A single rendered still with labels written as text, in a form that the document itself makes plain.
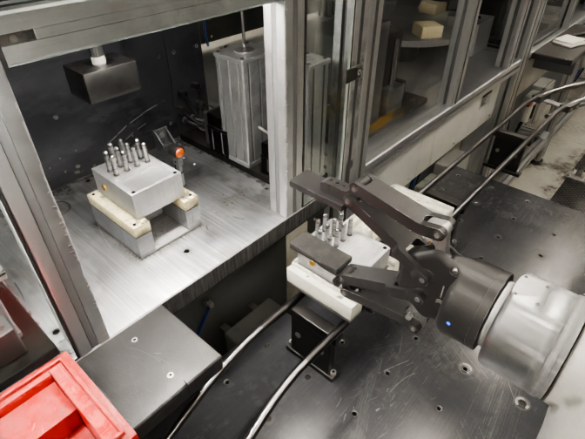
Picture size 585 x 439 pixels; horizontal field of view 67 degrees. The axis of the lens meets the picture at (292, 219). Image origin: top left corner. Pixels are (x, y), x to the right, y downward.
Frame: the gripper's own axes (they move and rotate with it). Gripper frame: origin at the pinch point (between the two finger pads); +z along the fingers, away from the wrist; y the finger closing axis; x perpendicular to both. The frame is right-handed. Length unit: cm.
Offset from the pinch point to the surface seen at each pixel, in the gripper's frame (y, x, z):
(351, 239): -19.6, -19.7, 7.4
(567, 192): -111, -227, -2
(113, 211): -14.7, 5.9, 38.7
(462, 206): -31, -58, 2
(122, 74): 6.5, -1.7, 39.4
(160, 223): -20.9, -1.3, 37.5
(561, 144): -113, -289, 19
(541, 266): -44, -67, -17
